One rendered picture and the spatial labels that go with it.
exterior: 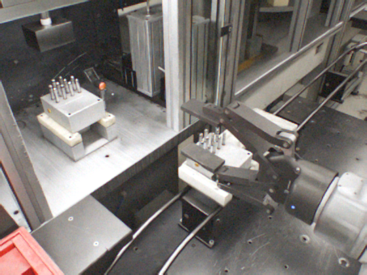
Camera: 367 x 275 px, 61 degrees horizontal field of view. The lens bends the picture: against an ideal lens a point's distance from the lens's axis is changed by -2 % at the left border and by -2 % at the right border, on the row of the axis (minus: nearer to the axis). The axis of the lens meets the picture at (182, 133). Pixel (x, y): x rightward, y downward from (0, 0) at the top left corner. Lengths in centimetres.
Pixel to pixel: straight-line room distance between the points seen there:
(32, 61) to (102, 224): 56
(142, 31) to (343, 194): 68
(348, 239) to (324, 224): 3
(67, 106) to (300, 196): 56
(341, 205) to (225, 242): 55
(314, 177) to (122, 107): 68
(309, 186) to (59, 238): 46
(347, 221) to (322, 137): 94
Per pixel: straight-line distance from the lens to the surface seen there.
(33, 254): 59
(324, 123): 140
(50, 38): 74
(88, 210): 69
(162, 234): 91
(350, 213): 39
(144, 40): 91
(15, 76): 102
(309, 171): 41
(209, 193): 76
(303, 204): 40
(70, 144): 77
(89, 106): 77
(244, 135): 43
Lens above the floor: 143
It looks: 38 degrees down
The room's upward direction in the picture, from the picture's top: straight up
